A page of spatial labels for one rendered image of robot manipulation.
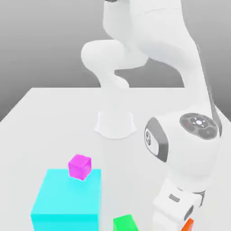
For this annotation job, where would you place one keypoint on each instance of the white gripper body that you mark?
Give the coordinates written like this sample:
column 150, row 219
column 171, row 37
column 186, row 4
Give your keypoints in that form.
column 165, row 222

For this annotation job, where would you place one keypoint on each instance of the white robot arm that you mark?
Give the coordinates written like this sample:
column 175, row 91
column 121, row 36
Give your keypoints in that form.
column 162, row 45

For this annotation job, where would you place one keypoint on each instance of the small orange cube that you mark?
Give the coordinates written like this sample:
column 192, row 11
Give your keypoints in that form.
column 188, row 226

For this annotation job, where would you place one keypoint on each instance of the small green cube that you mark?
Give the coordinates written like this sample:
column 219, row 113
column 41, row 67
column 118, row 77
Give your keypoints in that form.
column 124, row 223

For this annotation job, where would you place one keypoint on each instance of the small magenta cube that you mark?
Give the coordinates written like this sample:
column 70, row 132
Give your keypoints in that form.
column 79, row 167

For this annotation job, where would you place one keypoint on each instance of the large cyan box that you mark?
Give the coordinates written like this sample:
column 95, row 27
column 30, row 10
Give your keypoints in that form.
column 66, row 200

